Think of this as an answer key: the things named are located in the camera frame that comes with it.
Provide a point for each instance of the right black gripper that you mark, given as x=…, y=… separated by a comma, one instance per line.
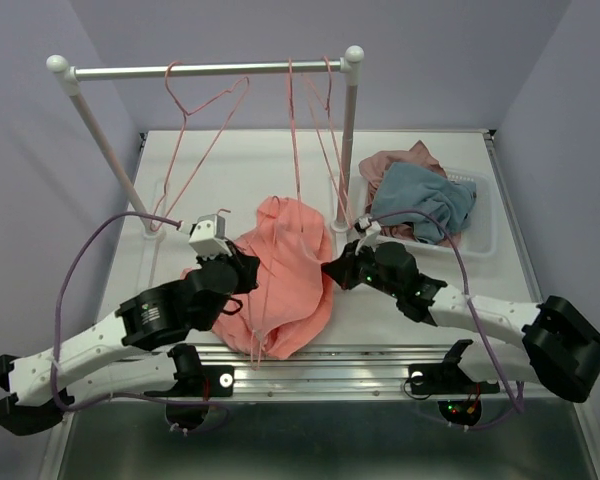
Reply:
x=342, y=268

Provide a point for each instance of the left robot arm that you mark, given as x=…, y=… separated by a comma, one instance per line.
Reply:
x=137, y=351

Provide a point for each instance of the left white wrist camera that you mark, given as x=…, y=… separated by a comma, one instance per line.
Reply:
x=207, y=237

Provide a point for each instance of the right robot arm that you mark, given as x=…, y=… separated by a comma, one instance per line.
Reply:
x=550, y=343

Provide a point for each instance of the coral pink skirt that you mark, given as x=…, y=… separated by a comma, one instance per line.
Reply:
x=317, y=239

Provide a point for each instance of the dusty pink ruffled skirt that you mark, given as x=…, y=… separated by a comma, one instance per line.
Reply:
x=374, y=167

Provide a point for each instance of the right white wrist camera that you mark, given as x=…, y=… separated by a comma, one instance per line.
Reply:
x=368, y=231

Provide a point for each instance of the blue denim skirt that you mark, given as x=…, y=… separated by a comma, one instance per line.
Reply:
x=430, y=204

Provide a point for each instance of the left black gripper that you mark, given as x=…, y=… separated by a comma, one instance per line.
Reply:
x=242, y=260

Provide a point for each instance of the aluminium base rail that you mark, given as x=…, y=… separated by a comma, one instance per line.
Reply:
x=314, y=374

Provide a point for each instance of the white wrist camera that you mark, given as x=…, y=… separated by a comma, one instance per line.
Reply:
x=368, y=231
x=207, y=237

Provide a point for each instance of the white plastic basket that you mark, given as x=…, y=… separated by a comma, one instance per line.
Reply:
x=478, y=241

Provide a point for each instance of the white clothes rack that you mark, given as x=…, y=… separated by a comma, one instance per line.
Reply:
x=69, y=78

